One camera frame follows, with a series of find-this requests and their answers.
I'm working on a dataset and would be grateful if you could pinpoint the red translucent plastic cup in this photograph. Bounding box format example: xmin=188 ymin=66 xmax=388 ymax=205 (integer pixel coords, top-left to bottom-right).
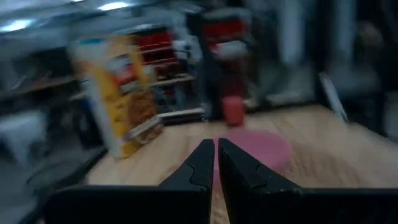
xmin=221 ymin=95 xmax=247 ymax=128

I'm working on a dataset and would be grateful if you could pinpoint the shelving rack with red goods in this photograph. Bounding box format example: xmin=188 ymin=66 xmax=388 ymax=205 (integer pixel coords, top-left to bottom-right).
xmin=133 ymin=27 xmax=206 ymax=126

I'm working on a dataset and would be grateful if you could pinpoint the pink ribbed bowl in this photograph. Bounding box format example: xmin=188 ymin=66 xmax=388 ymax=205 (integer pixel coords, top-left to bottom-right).
xmin=212 ymin=129 xmax=292 ymax=188

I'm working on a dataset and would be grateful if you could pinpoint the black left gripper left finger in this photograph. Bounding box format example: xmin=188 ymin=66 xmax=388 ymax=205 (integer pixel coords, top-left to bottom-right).
xmin=45 ymin=138 xmax=216 ymax=224

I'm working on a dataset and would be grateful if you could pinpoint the yellow raisin bran cereal box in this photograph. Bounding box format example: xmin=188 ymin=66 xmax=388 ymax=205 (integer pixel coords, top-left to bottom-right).
xmin=70 ymin=35 xmax=165 ymax=160

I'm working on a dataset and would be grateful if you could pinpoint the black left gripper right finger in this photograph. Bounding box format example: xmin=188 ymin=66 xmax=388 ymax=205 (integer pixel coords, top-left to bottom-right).
xmin=218 ymin=138 xmax=398 ymax=224

